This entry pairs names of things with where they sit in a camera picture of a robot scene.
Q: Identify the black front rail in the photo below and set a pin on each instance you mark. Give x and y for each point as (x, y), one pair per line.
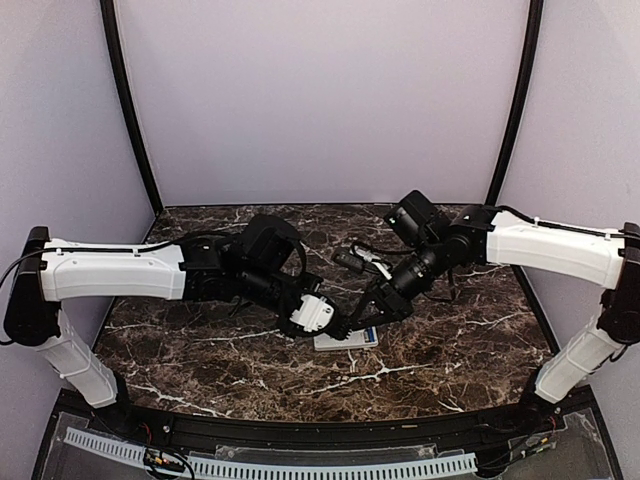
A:
(485, 429)

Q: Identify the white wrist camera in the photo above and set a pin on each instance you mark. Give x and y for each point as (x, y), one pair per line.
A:
(314, 314)
(361, 260)

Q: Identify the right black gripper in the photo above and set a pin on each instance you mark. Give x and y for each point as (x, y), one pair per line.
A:
(394, 306)

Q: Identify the black frame post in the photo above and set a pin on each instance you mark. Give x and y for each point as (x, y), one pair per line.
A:
(525, 71)
(128, 109)

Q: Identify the white slotted cable duct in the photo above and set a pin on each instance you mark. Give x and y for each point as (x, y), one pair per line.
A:
(249, 463)

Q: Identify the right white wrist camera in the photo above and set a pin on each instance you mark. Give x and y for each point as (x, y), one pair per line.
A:
(361, 260)

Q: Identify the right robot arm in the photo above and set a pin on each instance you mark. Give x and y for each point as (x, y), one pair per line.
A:
(484, 234)

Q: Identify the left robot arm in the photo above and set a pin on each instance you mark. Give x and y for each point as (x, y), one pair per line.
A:
(198, 267)

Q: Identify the right black frame post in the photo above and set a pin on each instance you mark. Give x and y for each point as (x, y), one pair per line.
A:
(525, 71)

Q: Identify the left black frame post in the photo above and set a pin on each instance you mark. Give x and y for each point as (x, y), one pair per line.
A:
(128, 109)

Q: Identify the white remote control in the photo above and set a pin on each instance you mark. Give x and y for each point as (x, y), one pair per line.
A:
(323, 343)

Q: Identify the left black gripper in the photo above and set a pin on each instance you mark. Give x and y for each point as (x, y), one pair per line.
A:
(296, 331)

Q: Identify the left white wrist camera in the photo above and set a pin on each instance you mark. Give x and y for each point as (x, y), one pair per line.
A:
(314, 314)

